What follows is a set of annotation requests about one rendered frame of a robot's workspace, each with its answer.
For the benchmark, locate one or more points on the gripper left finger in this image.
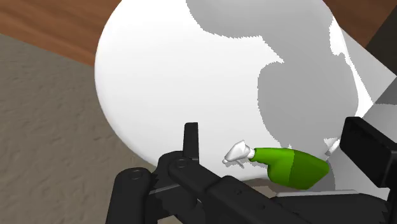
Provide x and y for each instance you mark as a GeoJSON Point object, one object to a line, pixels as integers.
{"type": "Point", "coordinates": [192, 173]}

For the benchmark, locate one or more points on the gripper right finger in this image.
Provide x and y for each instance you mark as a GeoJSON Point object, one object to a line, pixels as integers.
{"type": "Point", "coordinates": [369, 152]}

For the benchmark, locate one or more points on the green spray bottle white nozzle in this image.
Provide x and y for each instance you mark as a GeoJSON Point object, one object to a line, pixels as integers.
{"type": "Point", "coordinates": [291, 169]}

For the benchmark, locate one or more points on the white toilet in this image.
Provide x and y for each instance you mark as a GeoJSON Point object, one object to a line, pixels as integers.
{"type": "Point", "coordinates": [173, 80]}

